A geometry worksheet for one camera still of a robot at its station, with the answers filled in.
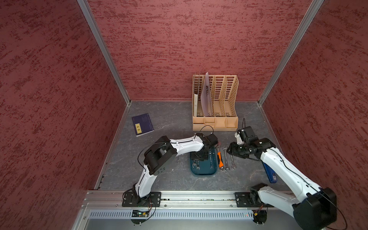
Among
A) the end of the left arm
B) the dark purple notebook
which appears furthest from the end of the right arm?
the dark purple notebook

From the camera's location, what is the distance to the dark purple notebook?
102 centimetres

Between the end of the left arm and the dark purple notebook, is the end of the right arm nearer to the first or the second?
the end of the left arm
